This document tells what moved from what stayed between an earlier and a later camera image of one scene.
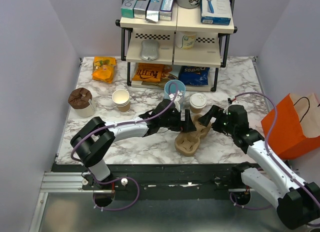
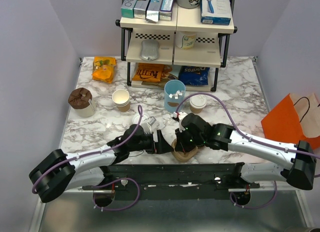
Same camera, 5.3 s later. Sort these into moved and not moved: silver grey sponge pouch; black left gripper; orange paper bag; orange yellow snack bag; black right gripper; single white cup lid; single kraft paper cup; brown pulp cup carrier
Moved: black left gripper; brown pulp cup carrier; black right gripper
Not moved: orange yellow snack bag; silver grey sponge pouch; orange paper bag; single white cup lid; single kraft paper cup
